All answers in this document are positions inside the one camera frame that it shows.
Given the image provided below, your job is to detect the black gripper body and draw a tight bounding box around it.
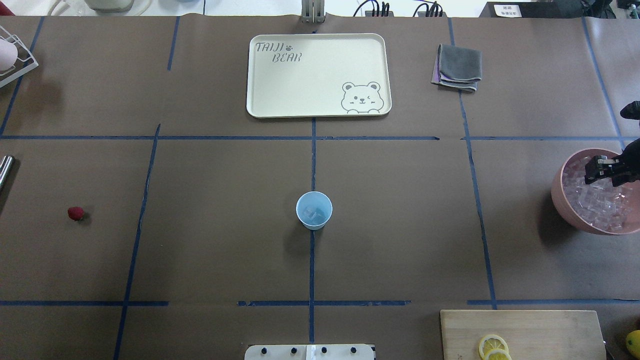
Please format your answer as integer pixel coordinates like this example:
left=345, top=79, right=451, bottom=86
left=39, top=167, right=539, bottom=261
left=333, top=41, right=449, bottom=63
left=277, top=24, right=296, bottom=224
left=610, top=147, right=640, bottom=187

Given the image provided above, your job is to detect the clear ice cube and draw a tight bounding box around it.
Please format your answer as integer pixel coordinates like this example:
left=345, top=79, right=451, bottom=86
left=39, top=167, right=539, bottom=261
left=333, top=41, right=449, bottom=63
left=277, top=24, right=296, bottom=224
left=301, top=206, right=327, bottom=226

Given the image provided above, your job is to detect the red strawberry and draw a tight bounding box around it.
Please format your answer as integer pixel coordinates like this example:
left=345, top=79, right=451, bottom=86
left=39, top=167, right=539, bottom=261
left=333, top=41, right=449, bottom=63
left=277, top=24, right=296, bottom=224
left=67, top=206, right=86, bottom=222

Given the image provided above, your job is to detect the pink bowl of ice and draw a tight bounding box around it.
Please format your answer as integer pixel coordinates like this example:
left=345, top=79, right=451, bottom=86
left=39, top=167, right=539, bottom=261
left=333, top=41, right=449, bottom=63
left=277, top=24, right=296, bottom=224
left=551, top=148, right=640, bottom=236

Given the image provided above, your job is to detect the light blue plastic cup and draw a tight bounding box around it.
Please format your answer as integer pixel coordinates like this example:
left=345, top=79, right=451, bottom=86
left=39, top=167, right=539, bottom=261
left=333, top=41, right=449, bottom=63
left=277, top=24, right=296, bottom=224
left=295, top=191, right=334, bottom=231

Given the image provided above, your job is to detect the pink cup on rack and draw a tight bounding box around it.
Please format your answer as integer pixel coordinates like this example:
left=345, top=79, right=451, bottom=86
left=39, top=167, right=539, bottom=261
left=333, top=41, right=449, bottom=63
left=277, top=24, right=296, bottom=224
left=0, top=38, right=18, bottom=73

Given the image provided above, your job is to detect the folded grey cloth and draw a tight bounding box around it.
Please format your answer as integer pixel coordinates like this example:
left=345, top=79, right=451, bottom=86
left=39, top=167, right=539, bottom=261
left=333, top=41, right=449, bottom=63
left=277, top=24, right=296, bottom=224
left=430, top=43, right=483, bottom=92

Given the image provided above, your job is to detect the whole yellow lemon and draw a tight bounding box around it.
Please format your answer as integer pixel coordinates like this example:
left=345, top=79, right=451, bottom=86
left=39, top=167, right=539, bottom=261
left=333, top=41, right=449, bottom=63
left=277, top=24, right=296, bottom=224
left=625, top=330, right=640, bottom=360

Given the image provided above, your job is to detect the wooden cutting board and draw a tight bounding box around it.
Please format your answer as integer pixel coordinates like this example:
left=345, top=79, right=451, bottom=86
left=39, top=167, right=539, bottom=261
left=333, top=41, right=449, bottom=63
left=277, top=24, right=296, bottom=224
left=439, top=309, right=607, bottom=360

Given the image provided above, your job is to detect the lemon slices stack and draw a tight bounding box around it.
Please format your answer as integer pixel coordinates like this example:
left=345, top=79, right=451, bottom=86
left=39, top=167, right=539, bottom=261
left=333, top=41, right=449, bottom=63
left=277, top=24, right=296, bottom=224
left=477, top=333, right=512, bottom=360

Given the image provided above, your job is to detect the cream bear serving tray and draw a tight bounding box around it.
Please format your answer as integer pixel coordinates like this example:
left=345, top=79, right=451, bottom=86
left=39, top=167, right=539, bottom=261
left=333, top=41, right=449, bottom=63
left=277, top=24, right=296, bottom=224
left=246, top=33, right=393, bottom=119

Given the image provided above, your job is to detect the steel muddler black tip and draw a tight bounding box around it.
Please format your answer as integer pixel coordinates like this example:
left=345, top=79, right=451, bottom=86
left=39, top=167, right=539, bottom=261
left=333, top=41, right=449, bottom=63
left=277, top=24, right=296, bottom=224
left=0, top=155, right=15, bottom=192

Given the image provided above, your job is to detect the aluminium frame post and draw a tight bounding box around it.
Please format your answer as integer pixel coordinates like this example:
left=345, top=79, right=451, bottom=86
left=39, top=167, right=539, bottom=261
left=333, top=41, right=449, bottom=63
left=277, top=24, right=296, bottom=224
left=301, top=0, right=326, bottom=24

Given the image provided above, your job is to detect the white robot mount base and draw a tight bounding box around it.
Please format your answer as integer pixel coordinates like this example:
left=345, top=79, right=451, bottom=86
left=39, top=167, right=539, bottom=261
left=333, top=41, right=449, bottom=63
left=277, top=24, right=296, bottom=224
left=244, top=343, right=377, bottom=360

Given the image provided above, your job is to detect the white wire cup rack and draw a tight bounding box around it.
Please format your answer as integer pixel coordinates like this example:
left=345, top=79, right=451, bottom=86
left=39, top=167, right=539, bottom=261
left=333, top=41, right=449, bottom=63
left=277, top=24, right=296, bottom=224
left=0, top=27, right=39, bottom=88

